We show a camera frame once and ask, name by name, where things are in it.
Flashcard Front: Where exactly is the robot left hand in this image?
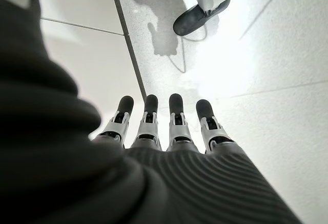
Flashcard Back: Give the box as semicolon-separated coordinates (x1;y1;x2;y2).
0;0;303;224

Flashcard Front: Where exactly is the dark cabinet plinth strip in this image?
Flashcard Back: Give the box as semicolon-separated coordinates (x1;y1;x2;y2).
107;0;148;101

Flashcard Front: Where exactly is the robot left leg black foot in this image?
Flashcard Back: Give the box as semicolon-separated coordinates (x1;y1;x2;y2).
167;0;251;37

